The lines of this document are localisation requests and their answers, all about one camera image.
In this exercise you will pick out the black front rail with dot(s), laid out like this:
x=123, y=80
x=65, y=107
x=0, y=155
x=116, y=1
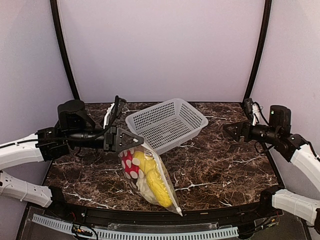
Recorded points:
x=92, y=213

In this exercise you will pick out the clear zip top bag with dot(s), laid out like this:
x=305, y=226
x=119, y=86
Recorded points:
x=147, y=149

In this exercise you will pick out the white perforated plastic basket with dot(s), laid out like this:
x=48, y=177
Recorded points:
x=168, y=124

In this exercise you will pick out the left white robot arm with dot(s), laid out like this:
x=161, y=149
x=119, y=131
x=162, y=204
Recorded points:
x=74, y=129

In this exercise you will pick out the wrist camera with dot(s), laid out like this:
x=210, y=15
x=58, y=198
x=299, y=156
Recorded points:
x=114, y=111
x=252, y=111

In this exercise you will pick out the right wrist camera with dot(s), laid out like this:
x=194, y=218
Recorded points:
x=252, y=111

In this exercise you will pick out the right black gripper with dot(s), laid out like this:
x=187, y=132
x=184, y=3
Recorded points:
x=240, y=126

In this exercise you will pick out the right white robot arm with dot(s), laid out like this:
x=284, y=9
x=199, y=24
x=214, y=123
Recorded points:
x=293, y=148

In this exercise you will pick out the right black frame post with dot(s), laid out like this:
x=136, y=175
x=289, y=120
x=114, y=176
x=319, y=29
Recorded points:
x=259, y=49

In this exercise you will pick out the white slotted cable duct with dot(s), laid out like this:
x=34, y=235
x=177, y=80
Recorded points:
x=122, y=232

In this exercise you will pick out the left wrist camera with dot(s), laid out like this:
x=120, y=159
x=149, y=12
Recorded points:
x=114, y=111

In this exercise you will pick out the red fake food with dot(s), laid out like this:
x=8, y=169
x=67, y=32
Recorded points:
x=131, y=171

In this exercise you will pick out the black frame post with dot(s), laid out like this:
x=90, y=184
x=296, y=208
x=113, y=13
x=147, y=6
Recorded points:
x=62, y=49
x=259, y=49

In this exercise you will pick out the left black frame post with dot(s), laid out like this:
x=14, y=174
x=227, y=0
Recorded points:
x=62, y=49

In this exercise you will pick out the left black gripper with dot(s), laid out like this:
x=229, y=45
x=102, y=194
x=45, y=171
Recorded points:
x=113, y=142

